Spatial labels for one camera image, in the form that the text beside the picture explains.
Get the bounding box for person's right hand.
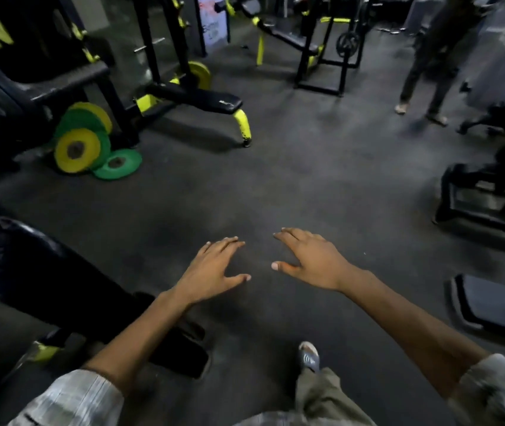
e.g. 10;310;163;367
271;227;356;293

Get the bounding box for person's left hand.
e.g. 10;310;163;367
174;236;252;307

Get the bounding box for person's left forearm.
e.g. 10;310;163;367
82;290;192;396

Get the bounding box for person's right forearm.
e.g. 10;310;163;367
340;268;492;401

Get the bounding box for grey sandal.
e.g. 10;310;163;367
298;341;321;374

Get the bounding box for olive trousers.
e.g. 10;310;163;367
294;366;378;426

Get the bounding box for small green weight plate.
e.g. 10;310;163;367
92;148;143;181

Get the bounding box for black flat bench yellow legs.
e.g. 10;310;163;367
135;81;253;148

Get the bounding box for black padded gym bench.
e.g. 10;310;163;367
0;194;212;380

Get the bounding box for light checked shirt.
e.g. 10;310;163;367
7;353;505;426

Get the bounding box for large green weight plate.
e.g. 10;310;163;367
54;108;112;172

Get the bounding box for small yellow weight plate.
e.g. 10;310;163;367
54;128;102;175

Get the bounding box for yellow weight plate on rack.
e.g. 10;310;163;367
188;60;213;91

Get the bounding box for grey step platform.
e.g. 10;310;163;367
449;273;505;338

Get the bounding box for large yellow weight plate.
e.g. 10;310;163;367
69;101;114;135

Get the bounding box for black exercise machine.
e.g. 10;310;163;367
431;102;505;259

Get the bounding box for black squat stand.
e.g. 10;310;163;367
294;0;374;97

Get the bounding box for black weight plate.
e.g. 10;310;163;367
335;30;361;58

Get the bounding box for white poster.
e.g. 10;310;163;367
197;0;229;46

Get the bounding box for black power rack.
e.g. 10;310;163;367
132;0;214;99

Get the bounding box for black padded machine seat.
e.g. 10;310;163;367
0;61;141;175

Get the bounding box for black incline bench yellow frame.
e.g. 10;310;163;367
238;0;325;68

